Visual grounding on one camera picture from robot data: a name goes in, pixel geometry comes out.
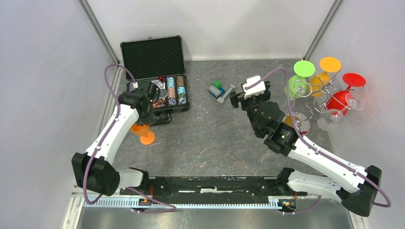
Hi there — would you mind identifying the orange wine glass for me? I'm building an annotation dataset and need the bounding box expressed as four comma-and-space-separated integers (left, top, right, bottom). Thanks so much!
130, 124, 155, 145

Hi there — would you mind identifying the green wine glass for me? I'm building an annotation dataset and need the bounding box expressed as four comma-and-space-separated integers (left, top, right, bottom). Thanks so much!
285, 60, 316, 101

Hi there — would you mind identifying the clear wine glass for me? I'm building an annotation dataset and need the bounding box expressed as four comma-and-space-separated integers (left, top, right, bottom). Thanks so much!
345, 93, 365, 110
317, 109, 344, 131

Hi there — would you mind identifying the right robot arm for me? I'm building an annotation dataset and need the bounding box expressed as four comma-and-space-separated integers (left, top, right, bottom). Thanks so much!
230, 82, 382, 217

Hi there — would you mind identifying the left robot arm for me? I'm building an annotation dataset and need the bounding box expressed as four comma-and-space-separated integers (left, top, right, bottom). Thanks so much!
72, 80, 160, 196

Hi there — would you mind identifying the chrome wine glass rack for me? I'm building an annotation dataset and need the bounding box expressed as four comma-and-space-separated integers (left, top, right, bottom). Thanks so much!
283, 73, 366, 135

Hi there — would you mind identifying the yellow-orange wine glass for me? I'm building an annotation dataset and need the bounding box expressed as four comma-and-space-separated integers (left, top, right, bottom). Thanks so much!
310, 56, 341, 97

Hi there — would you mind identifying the red wine glass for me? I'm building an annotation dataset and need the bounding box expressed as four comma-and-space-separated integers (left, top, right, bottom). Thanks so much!
326, 73, 366, 116

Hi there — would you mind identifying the clear wine glass on rack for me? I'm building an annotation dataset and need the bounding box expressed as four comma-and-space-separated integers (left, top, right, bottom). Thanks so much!
345, 93, 365, 110

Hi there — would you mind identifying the long grey toy brick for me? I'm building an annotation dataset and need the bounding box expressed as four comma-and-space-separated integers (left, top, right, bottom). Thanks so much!
216, 84, 236, 106

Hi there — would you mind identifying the blue grey toy brick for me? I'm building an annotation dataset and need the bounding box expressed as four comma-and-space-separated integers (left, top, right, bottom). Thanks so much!
208, 85, 225, 99

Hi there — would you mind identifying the green toy brick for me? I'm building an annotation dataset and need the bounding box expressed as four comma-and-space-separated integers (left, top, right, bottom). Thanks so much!
213, 80, 222, 89

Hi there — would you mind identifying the black poker chip case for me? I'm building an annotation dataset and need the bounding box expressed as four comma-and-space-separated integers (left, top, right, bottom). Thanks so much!
120, 35, 191, 125

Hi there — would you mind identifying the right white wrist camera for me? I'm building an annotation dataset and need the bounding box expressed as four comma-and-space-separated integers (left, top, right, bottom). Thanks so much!
242, 75, 266, 99

